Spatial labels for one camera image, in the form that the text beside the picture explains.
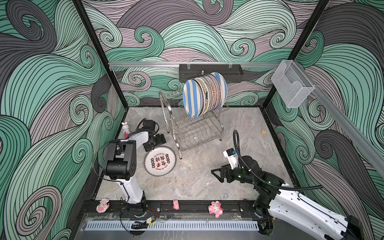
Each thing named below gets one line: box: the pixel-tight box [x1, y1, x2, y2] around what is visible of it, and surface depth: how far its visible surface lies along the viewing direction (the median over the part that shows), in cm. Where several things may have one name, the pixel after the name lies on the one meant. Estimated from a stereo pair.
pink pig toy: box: [208, 200, 224, 218], surface depth 73 cm
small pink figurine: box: [172, 199, 180, 210], surface depth 74 cm
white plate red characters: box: [144, 146, 177, 177], surface depth 92 cm
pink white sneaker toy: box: [96, 198, 110, 213], surface depth 73 cm
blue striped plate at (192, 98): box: [182, 79, 203, 118], surface depth 78 cm
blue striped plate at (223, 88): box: [210, 72, 228, 110], surface depth 75 cm
